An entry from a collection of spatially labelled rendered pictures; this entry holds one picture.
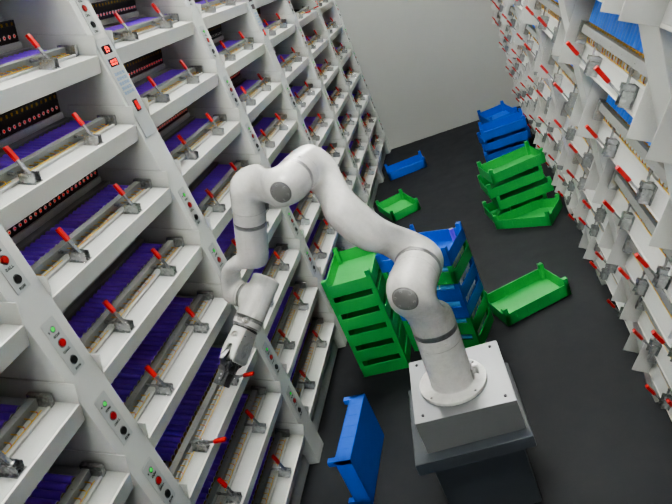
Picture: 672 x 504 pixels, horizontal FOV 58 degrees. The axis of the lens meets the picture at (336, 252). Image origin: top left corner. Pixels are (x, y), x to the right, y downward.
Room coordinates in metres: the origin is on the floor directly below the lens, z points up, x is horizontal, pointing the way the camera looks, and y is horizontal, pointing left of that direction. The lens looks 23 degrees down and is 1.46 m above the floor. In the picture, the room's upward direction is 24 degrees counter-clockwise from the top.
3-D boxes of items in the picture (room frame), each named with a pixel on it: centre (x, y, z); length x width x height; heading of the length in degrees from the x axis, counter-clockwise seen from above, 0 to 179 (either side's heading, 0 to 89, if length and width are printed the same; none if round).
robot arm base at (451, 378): (1.37, -0.16, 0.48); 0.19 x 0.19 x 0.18
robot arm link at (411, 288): (1.34, -0.15, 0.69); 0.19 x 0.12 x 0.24; 150
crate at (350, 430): (1.62, 0.20, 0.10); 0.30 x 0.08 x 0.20; 159
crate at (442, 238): (2.14, -0.31, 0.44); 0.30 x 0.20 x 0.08; 52
